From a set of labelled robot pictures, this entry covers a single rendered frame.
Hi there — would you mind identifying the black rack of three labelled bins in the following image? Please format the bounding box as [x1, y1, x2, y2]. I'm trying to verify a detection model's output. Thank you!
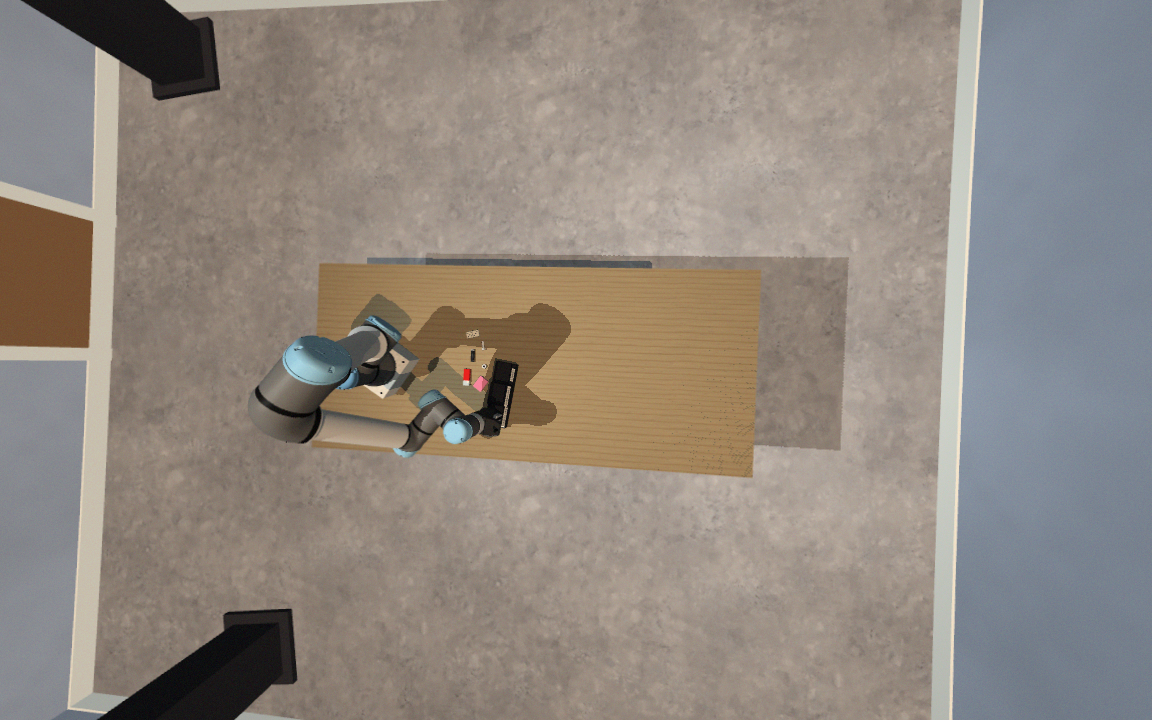
[487, 361, 520, 429]

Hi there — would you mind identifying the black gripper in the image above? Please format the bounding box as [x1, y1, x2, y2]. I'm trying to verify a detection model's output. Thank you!
[468, 407, 502, 437]

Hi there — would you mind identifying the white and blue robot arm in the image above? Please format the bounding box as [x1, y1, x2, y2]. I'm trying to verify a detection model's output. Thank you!
[248, 314, 480, 458]

